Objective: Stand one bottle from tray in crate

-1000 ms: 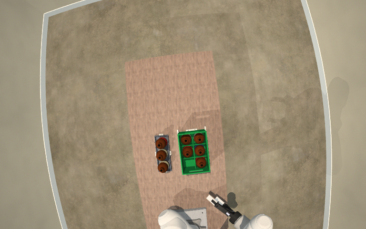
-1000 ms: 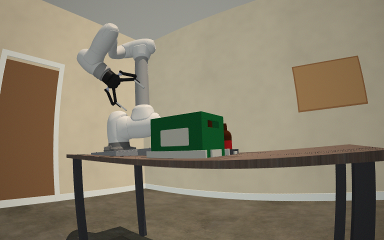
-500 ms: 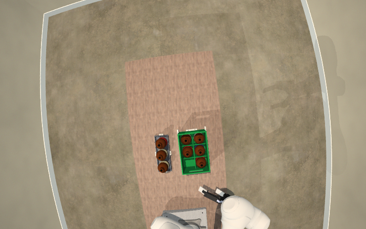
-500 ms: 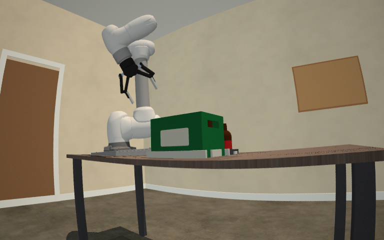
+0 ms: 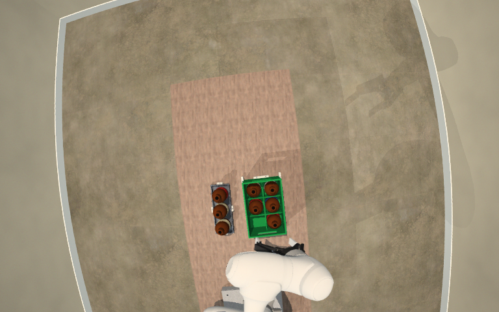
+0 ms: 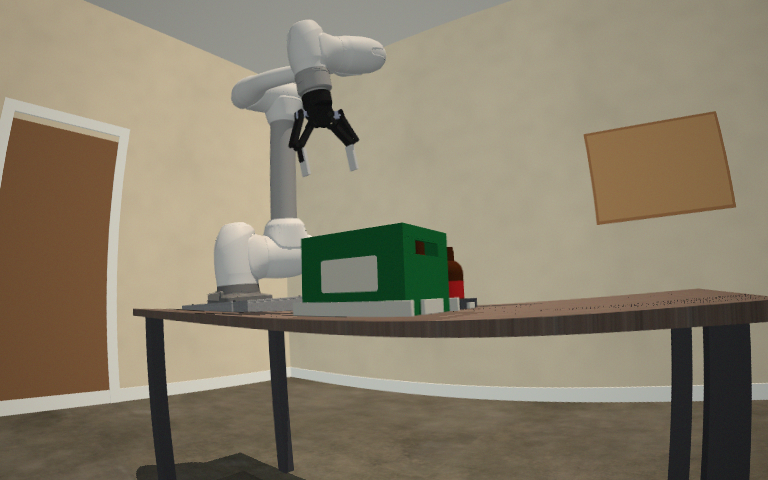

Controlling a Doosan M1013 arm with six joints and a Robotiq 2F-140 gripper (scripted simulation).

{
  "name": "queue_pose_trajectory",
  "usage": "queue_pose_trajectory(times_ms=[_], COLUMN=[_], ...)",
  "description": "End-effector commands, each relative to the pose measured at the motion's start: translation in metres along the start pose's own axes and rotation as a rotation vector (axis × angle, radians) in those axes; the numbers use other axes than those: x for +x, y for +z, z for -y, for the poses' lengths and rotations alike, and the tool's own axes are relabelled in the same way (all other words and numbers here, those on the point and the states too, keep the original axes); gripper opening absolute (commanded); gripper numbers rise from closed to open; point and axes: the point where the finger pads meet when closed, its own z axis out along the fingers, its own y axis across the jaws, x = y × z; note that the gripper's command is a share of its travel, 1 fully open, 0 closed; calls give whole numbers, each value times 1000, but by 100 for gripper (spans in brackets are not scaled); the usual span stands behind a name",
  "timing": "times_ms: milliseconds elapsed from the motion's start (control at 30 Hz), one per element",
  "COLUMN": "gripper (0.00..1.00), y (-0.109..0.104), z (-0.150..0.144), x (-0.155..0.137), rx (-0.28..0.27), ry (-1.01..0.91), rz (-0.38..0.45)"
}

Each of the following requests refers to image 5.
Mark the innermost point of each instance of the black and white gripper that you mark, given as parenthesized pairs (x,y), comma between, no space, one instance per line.
(259,247)

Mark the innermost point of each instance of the green box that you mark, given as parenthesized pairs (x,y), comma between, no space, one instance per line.
(256,223)

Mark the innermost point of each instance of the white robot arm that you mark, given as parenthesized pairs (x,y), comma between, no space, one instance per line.
(262,275)

